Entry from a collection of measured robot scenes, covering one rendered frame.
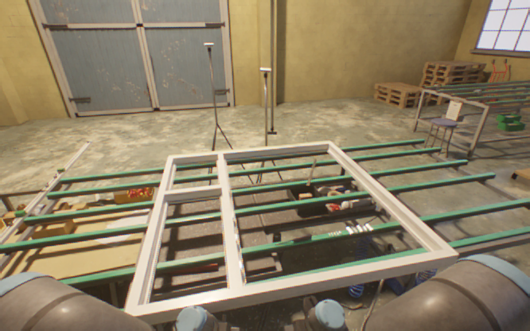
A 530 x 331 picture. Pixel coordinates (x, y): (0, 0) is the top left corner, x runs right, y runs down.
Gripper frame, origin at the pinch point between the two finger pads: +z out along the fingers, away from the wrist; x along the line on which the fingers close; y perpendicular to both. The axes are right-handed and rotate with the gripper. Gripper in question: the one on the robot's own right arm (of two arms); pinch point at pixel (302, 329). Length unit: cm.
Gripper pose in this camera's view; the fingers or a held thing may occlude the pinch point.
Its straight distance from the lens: 132.0
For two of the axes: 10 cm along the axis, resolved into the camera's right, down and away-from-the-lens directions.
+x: 9.7, 0.0, 2.2
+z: -1.7, 6.4, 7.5
